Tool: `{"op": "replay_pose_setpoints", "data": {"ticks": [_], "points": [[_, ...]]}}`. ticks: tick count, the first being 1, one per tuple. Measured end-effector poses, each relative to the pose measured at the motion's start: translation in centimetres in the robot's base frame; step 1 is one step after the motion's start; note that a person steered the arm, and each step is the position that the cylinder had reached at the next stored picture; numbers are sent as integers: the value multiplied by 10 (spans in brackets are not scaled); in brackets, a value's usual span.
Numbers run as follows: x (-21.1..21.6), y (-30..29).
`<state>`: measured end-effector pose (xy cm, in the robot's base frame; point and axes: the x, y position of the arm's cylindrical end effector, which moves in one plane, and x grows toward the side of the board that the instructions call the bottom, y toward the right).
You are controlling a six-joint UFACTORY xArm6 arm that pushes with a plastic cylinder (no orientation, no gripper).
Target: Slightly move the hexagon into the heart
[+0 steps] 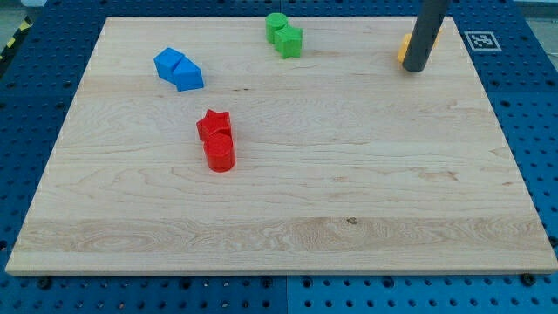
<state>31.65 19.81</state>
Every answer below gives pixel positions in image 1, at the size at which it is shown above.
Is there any wooden board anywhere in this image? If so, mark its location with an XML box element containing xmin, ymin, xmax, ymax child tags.
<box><xmin>6</xmin><ymin>17</ymin><xmax>557</xmax><ymax>276</ymax></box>

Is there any white fiducial marker tag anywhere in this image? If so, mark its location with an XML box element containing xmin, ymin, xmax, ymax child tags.
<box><xmin>465</xmin><ymin>31</ymin><xmax>501</xmax><ymax>51</ymax></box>

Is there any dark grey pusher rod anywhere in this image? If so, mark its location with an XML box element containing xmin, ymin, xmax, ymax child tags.
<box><xmin>402</xmin><ymin>0</ymin><xmax>451</xmax><ymax>72</ymax></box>

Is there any red hexagon block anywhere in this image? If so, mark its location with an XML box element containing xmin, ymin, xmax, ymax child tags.
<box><xmin>203</xmin><ymin>133</ymin><xmax>235</xmax><ymax>172</ymax></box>

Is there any yellow heart block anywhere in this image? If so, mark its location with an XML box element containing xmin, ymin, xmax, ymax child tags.
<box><xmin>397</xmin><ymin>33</ymin><xmax>412</xmax><ymax>63</ymax></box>

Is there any blue pentagon block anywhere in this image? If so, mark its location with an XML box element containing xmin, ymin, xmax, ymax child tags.
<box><xmin>173</xmin><ymin>57</ymin><xmax>204</xmax><ymax>92</ymax></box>

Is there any green star block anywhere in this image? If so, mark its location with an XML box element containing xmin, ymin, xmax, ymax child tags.
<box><xmin>274</xmin><ymin>25</ymin><xmax>303</xmax><ymax>58</ymax></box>

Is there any green cylinder block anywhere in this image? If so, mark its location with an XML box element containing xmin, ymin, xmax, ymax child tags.
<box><xmin>265</xmin><ymin>12</ymin><xmax>288</xmax><ymax>44</ymax></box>

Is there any blue cube block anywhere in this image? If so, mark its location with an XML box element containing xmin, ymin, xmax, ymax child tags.
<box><xmin>153</xmin><ymin>47</ymin><xmax>184</xmax><ymax>84</ymax></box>

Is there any red star block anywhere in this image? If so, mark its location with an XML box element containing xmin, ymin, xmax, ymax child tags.
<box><xmin>196</xmin><ymin>109</ymin><xmax>232</xmax><ymax>141</ymax></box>

